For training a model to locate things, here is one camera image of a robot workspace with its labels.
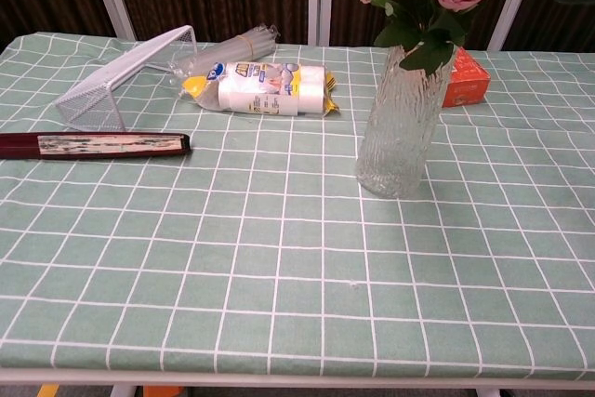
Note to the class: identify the clear glass cup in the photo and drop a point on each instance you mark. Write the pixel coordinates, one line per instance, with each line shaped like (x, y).
(400, 136)

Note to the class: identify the orange cardboard box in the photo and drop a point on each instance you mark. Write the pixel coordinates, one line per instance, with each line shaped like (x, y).
(467, 83)

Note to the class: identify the clear pack of straws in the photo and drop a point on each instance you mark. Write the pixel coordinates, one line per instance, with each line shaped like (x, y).
(232, 50)

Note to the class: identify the green white checked tablecloth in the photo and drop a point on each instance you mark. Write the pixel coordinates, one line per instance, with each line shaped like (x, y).
(279, 253)

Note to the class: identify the dark red folded fan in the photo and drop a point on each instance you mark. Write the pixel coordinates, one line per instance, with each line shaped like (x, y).
(93, 145)

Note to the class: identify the white table frame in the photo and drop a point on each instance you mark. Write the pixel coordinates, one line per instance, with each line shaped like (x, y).
(297, 379)

